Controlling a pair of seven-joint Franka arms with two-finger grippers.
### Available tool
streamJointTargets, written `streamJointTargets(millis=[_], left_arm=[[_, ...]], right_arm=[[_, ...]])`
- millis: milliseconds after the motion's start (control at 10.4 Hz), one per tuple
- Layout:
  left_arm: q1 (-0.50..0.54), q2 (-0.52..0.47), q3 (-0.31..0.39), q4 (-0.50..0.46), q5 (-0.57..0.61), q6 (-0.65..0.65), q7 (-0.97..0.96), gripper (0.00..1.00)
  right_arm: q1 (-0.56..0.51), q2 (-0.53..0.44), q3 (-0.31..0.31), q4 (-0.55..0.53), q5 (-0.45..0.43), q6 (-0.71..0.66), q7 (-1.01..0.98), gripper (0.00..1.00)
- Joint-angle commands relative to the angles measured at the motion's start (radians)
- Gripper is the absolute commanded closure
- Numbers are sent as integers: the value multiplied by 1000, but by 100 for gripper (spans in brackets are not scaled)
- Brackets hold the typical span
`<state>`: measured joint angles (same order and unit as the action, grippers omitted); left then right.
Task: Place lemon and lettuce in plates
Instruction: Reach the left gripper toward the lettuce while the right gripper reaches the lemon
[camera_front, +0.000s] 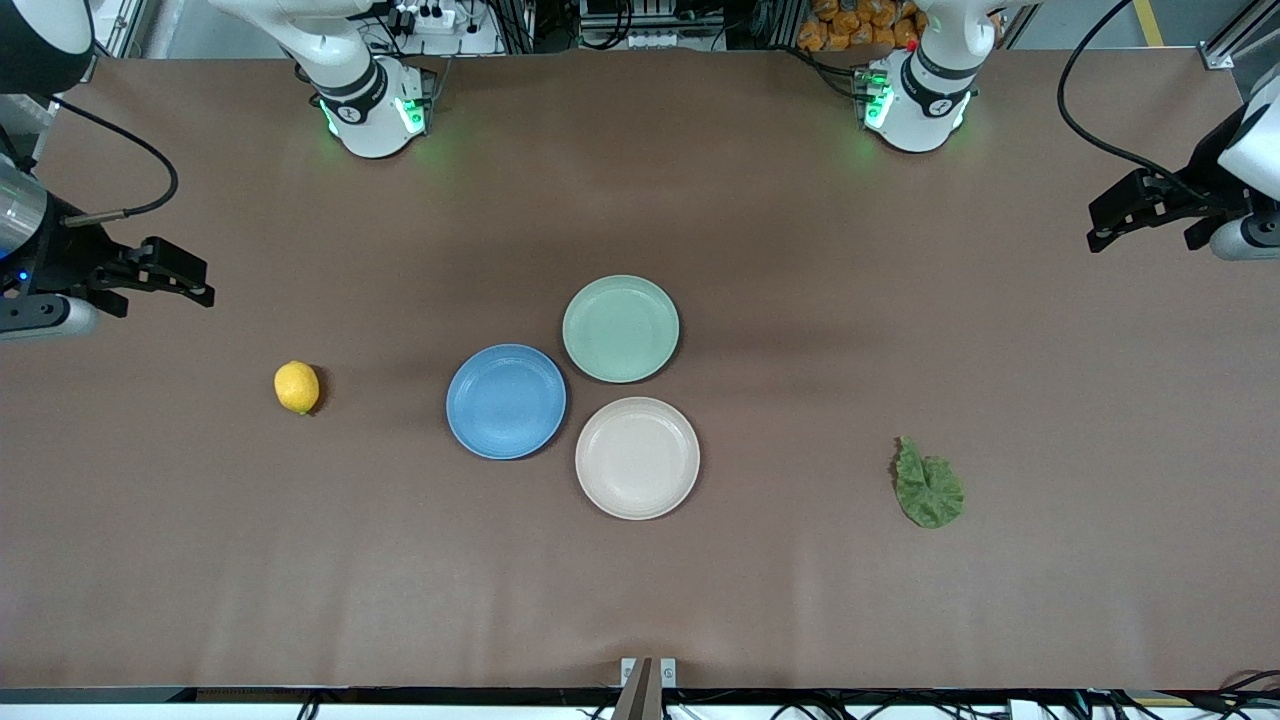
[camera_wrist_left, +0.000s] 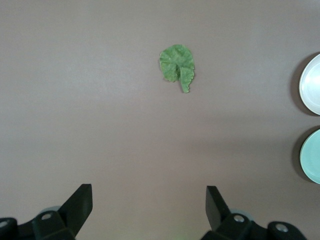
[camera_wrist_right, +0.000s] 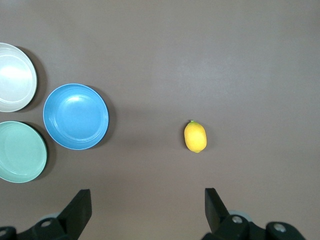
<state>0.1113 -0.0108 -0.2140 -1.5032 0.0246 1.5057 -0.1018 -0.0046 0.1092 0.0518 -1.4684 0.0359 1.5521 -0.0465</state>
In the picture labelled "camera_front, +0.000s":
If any yellow lemon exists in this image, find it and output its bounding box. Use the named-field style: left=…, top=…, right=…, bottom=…
left=274, top=360, right=322, bottom=416

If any green lettuce leaf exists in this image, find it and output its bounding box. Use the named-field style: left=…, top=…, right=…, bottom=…
left=893, top=436, right=966, bottom=530

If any orange snack bag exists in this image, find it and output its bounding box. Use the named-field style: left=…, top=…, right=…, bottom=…
left=797, top=0, right=926, bottom=54

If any white power strip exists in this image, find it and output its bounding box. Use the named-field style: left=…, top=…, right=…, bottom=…
left=385, top=3, right=461, bottom=34

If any blue plate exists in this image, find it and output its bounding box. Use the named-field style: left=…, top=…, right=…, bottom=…
left=445, top=343, right=568, bottom=462

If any green plate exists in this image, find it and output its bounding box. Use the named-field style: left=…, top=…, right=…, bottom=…
left=561, top=274, right=681, bottom=385

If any white plate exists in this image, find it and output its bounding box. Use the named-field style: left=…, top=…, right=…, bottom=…
left=574, top=396, right=702, bottom=522

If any white rack equipment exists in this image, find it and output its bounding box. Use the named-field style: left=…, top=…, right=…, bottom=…
left=578, top=0, right=693, bottom=51

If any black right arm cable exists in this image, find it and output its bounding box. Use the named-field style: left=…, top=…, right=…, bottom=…
left=45, top=95, right=181, bottom=228

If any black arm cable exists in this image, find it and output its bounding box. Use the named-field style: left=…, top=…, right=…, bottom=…
left=45, top=95, right=181, bottom=228
left=1057, top=0, right=1216, bottom=206

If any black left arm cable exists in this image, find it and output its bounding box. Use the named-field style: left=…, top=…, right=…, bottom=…
left=1057, top=0, right=1216, bottom=206

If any aluminium frame profile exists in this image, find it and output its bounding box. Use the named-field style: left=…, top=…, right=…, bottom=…
left=1200, top=0, right=1280, bottom=73

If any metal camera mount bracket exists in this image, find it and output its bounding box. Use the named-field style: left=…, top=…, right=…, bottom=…
left=612, top=656, right=679, bottom=720

